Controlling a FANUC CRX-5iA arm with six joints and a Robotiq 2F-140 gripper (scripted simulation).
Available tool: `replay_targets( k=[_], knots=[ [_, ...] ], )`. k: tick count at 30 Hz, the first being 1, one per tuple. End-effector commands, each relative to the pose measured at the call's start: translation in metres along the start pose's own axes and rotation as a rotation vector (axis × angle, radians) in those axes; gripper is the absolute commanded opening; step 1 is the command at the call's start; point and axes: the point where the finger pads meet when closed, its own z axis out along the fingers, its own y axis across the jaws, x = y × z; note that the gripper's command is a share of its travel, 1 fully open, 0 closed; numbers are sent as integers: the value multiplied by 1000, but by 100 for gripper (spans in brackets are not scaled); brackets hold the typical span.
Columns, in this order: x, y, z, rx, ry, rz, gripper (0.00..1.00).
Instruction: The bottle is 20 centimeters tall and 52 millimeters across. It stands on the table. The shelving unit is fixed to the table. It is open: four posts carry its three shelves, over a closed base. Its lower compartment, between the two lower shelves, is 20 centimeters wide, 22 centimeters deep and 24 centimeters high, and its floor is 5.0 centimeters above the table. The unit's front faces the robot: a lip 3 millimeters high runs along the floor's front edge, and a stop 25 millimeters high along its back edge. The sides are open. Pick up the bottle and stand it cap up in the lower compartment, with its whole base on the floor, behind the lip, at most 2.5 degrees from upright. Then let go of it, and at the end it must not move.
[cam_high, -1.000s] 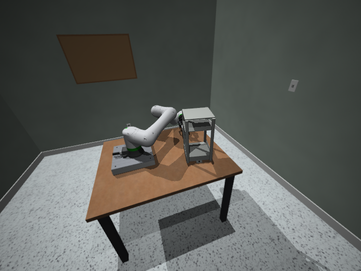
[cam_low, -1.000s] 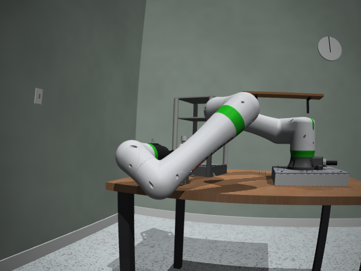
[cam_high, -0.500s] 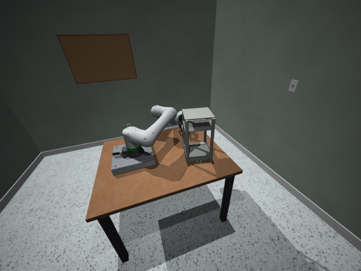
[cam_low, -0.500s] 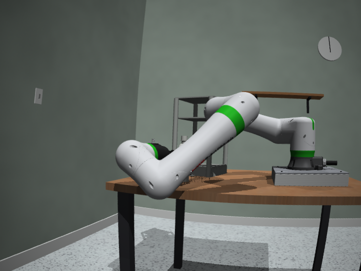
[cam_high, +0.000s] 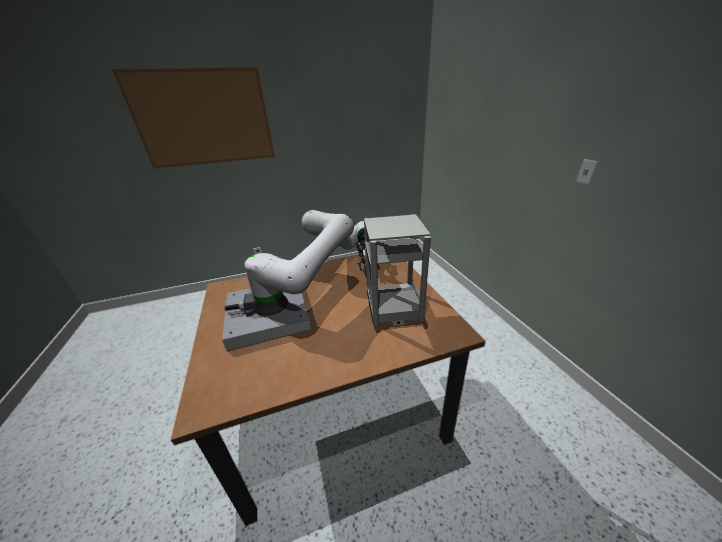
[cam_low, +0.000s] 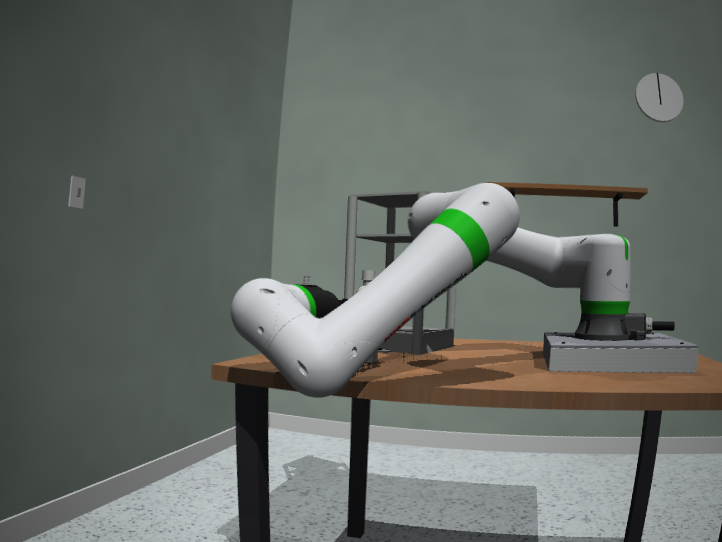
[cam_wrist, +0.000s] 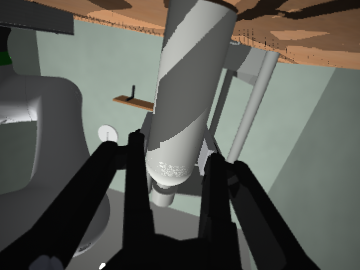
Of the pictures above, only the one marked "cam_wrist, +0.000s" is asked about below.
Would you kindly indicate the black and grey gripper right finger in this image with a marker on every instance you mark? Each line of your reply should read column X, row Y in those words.
column 271, row 242

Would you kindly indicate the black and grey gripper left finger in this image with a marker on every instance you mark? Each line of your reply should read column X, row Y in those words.
column 53, row 240

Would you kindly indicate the grey bottle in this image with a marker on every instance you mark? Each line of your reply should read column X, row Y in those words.
column 195, row 44

